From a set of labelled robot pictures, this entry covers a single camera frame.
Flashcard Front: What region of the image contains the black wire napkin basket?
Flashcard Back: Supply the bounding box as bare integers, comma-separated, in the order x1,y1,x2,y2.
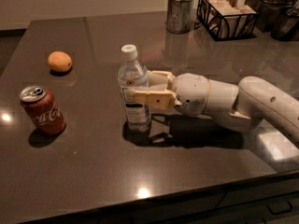
196,0,258,41

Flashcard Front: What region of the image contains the red Coca-Cola can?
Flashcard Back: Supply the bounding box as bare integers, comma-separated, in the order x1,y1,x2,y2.
20,85,66,136

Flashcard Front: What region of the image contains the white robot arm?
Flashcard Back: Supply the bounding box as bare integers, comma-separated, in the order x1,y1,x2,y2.
125,71,299,145

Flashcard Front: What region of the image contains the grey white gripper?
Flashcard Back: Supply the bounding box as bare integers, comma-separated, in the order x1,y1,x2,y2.
126,70,209,116

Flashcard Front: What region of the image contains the black drawer handle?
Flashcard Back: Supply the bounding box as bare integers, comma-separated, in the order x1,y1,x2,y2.
267,201,293,216

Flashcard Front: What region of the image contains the clear plastic water bottle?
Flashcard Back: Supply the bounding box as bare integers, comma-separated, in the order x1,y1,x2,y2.
118,44,151,133

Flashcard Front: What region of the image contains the dark snack container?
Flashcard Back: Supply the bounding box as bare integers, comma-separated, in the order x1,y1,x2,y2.
245,0,297,32

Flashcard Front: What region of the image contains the orange fruit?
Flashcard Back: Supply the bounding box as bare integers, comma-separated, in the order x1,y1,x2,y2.
48,51,72,73

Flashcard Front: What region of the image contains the metal cup with stirrers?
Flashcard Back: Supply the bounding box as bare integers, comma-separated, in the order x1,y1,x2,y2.
166,0,193,34

